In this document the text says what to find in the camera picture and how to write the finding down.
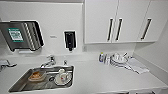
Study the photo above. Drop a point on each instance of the dish soap bottle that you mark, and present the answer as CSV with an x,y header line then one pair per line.
x,y
101,57

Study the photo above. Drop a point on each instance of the small chrome sink fitting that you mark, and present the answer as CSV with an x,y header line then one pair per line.
x,y
65,62

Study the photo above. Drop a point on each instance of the small white bottle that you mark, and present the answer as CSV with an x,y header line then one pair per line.
x,y
107,59

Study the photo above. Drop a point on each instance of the white cup in sink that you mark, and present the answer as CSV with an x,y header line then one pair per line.
x,y
62,76

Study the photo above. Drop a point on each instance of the stack of white plates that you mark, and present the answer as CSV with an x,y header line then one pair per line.
x,y
119,60

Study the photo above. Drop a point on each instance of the chrome sink faucet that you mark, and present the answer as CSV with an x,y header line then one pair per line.
x,y
49,61

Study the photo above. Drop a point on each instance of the bowl with orange contents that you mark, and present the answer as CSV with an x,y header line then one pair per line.
x,y
36,76

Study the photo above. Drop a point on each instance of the stainless steel sink basin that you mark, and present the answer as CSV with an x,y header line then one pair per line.
x,y
40,85

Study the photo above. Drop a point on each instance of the steel paper towel dispenser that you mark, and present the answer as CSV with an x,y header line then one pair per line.
x,y
21,35

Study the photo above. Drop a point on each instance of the white wall outlet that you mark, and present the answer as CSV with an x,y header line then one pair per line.
x,y
84,48

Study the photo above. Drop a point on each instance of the black wall soap dispenser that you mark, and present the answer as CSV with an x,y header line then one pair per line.
x,y
70,40

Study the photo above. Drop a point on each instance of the small wall label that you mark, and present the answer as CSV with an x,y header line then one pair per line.
x,y
52,36

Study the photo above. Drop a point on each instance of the white three-door wall cabinet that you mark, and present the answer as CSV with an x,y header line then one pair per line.
x,y
126,20

